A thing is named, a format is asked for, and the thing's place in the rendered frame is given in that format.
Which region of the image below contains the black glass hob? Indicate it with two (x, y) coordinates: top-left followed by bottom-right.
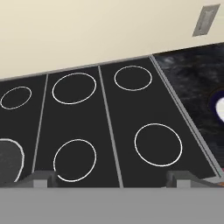
(0, 55), (223, 189)

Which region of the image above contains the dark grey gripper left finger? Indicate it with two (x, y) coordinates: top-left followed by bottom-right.
(8, 171), (57, 189)

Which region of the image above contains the grey wall socket plate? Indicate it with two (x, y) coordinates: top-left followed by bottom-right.
(192, 3), (221, 38)

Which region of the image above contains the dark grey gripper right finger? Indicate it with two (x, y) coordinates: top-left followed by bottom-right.
(165, 170), (217, 189)

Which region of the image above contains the white plate with dark rim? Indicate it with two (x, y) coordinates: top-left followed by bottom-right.
(209, 87), (224, 127)

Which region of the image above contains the grey frying pan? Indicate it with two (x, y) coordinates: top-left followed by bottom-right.
(0, 138), (25, 186)

